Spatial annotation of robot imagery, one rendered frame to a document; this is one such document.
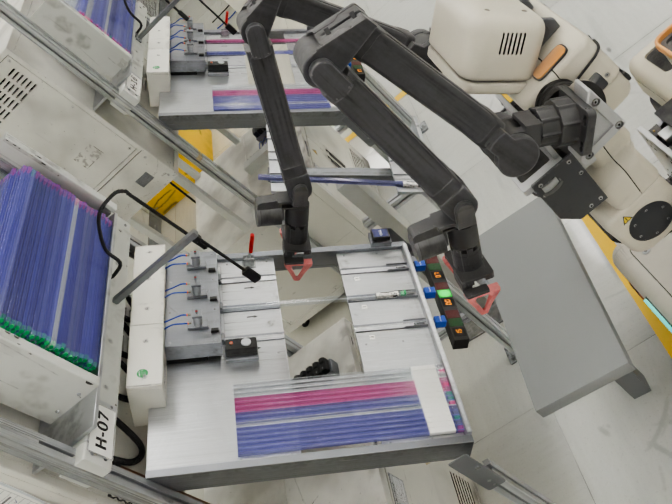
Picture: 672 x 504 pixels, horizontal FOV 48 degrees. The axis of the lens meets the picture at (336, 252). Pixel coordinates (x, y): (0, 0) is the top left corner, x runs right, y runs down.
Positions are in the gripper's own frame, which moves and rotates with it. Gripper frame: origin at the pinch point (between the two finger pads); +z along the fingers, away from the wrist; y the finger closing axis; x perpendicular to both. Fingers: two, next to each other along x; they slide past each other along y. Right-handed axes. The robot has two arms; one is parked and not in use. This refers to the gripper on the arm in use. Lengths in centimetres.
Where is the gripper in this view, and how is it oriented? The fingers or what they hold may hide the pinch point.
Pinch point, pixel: (294, 264)
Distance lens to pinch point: 192.7
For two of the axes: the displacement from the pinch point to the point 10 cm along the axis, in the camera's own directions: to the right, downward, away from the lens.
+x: 9.9, -0.5, 1.5
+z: -0.7, 7.5, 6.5
